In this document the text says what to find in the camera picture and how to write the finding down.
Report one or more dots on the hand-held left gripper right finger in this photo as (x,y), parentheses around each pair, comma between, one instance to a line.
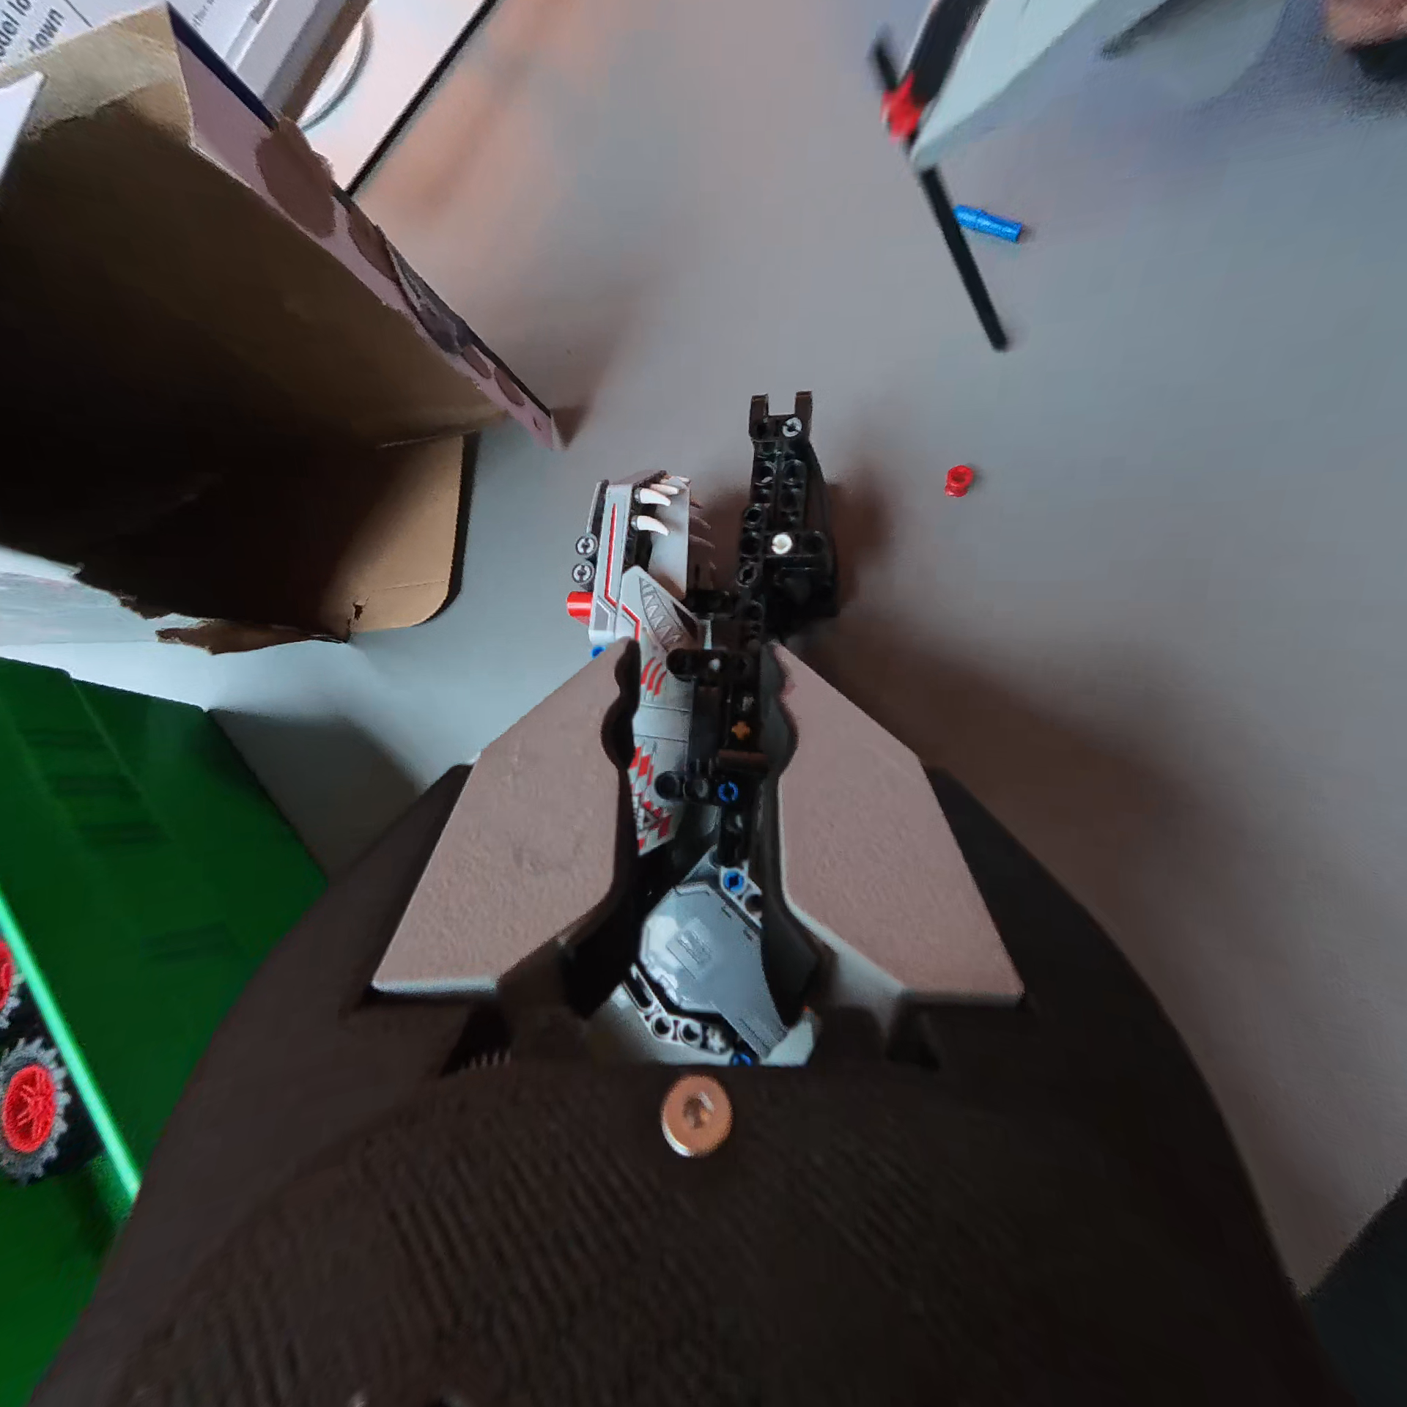
(890,879)

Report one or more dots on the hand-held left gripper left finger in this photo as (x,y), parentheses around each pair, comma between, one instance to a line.
(506,867)

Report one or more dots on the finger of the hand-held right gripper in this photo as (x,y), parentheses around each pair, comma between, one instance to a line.
(1044,66)

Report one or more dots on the black lego axle red bush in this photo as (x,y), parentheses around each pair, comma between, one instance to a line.
(968,263)

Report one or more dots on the grey red lego vehicle model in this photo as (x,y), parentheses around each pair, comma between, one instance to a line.
(780,516)

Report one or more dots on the small red lego piece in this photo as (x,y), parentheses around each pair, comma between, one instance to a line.
(960,480)

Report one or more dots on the black lego wheel red hub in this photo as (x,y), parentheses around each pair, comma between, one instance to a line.
(28,1105)
(9,983)

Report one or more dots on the black lego set box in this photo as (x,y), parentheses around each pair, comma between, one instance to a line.
(165,384)

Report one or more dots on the person's right hand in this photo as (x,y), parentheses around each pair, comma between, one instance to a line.
(1369,19)

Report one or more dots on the green plastic bin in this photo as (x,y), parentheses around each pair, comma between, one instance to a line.
(143,879)

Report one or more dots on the printed instruction sheet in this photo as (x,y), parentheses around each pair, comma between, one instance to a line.
(44,22)

